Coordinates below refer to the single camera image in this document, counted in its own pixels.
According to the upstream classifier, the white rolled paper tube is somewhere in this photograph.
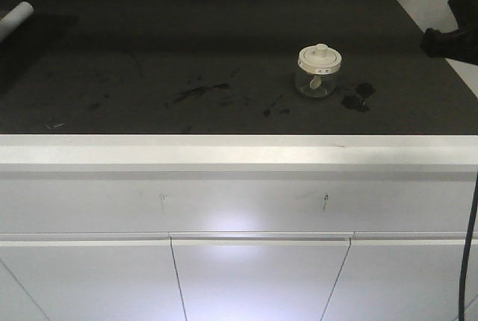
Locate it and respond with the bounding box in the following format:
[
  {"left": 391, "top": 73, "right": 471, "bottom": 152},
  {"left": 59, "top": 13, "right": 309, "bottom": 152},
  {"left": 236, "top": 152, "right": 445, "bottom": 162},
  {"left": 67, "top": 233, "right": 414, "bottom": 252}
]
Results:
[{"left": 1, "top": 1, "right": 34, "bottom": 42}]

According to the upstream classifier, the white fume hood cabinet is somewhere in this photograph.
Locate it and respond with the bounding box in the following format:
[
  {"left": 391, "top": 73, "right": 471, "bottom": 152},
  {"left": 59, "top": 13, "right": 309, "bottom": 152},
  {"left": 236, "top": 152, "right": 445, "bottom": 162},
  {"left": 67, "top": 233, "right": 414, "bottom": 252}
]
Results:
[{"left": 1, "top": 0, "right": 477, "bottom": 320}]

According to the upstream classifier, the black camera cable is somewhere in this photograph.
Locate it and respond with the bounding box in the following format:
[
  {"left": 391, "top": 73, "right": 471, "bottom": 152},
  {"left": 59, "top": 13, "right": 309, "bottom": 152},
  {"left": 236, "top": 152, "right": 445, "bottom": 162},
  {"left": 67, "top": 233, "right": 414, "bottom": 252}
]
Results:
[{"left": 458, "top": 171, "right": 478, "bottom": 321}]

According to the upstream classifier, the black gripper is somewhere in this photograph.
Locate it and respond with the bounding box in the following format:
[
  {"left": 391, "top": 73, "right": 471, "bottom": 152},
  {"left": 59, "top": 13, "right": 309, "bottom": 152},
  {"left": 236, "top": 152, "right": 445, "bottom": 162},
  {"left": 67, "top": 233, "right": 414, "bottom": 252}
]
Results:
[{"left": 420, "top": 0, "right": 478, "bottom": 64}]

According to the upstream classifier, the glass jar with white lid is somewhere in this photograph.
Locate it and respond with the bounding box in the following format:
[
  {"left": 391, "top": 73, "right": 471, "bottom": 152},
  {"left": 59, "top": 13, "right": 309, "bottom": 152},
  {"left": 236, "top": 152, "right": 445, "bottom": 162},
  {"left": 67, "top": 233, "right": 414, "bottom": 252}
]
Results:
[{"left": 294, "top": 43, "right": 342, "bottom": 99}]

